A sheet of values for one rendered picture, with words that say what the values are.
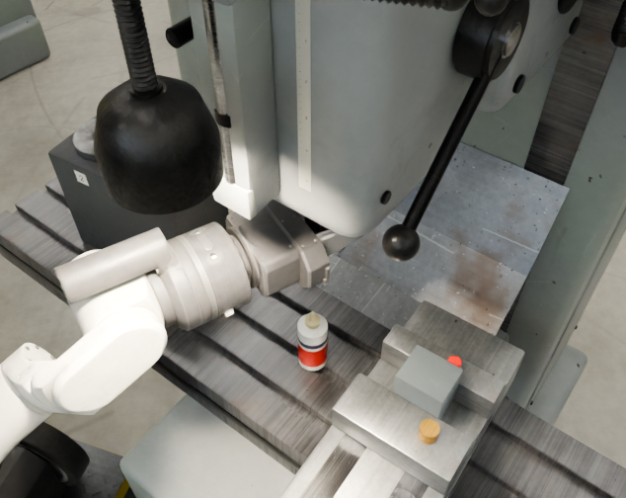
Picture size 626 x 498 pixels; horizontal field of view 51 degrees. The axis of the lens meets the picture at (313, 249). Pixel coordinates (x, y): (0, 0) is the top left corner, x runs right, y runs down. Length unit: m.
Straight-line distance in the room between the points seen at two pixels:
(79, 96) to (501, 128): 2.44
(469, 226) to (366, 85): 0.63
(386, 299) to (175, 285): 0.53
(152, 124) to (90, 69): 2.98
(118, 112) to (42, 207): 0.85
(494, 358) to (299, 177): 0.45
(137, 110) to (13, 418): 0.36
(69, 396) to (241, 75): 0.32
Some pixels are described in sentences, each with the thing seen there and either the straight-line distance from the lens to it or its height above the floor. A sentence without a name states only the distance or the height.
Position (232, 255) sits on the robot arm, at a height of 1.26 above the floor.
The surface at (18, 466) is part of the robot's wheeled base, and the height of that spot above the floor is 0.60.
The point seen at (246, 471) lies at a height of 0.85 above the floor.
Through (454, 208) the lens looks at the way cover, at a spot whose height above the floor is 1.00.
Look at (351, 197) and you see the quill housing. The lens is 0.50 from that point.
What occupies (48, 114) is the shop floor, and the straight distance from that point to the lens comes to 3.11.
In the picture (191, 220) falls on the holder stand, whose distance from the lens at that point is 0.93.
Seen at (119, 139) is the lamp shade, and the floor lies 1.49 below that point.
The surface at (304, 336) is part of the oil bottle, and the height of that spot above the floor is 1.01.
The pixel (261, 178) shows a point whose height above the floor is 1.37.
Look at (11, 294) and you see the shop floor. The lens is 2.39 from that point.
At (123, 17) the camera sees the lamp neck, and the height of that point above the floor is 1.55.
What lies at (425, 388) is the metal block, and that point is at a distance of 0.75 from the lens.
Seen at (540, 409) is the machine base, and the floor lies 0.20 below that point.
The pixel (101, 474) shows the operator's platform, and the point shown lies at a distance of 1.49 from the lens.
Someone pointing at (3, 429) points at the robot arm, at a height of 1.18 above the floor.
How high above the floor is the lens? 1.71
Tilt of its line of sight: 48 degrees down
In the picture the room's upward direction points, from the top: straight up
